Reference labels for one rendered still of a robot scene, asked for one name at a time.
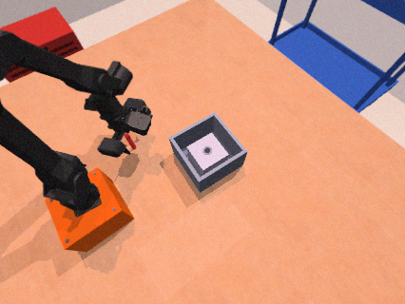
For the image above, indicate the red peg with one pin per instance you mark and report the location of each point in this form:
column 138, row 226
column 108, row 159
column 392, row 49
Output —
column 132, row 144

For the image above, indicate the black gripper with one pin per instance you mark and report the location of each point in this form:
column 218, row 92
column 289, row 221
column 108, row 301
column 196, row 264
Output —
column 114, row 147

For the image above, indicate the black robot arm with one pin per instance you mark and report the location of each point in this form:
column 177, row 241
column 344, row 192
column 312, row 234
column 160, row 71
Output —
column 63, row 176

